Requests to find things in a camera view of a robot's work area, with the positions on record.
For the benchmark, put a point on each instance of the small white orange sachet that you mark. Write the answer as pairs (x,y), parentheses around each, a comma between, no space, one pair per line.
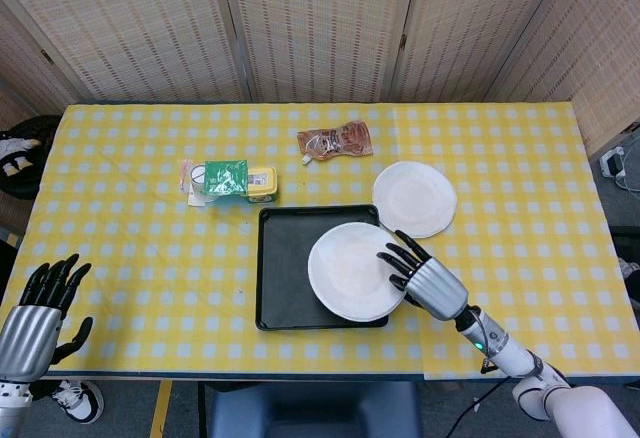
(186,178)

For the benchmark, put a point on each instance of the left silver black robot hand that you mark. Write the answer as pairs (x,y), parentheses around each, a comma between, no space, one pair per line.
(27,338)

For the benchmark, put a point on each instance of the white paper plate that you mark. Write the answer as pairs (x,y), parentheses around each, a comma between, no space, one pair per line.
(345,273)
(415,198)

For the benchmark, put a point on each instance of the woven folding screen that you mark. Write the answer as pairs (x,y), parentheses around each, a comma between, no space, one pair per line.
(320,23)

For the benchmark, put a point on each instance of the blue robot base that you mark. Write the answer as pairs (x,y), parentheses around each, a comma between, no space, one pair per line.
(315,410)

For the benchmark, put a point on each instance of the green tub yellow lid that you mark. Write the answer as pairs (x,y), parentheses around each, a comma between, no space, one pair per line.
(262,183)

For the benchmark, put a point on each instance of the green tea packet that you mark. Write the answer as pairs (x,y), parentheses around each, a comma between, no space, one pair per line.
(225,178)

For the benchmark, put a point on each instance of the brown sauce pouch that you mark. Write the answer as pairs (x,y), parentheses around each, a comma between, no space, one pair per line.
(340,140)

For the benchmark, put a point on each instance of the black seat with white cloth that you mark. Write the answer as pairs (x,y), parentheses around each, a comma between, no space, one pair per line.
(30,178)

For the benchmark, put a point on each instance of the yellow white checked tablecloth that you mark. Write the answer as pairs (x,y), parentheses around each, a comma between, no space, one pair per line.
(150,268)

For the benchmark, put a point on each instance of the white power adapter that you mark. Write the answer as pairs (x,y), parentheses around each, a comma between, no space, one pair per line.
(612,163)

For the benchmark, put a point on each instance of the black white sneaker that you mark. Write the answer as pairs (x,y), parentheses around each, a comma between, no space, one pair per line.
(80,400)

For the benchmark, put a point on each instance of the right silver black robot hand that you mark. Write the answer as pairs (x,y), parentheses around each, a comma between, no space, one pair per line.
(437,290)

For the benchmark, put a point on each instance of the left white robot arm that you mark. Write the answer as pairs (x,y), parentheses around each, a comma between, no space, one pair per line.
(12,405)

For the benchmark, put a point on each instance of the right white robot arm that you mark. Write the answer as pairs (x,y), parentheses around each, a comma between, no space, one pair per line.
(575,405)

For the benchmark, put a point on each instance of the black square plastic tray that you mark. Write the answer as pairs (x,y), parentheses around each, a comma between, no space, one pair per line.
(282,268)

